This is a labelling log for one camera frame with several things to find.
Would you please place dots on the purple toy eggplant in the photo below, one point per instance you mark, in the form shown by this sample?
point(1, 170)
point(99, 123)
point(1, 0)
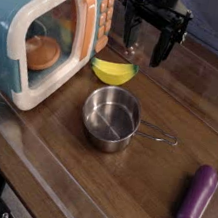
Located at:
point(201, 189)

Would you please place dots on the blue toy microwave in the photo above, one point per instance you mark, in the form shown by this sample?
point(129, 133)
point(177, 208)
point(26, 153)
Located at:
point(79, 26)

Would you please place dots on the silver pot with handle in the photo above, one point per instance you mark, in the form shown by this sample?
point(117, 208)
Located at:
point(112, 116)

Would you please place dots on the yellow toy banana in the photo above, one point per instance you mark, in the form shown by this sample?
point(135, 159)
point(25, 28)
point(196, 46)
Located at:
point(113, 73)

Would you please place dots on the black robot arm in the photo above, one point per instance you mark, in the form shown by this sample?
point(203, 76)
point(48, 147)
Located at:
point(170, 17)

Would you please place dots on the orange microwave turntable plate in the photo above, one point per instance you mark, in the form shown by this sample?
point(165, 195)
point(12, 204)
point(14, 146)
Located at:
point(42, 52)

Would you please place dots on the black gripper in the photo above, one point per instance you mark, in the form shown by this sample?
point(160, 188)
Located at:
point(170, 16)

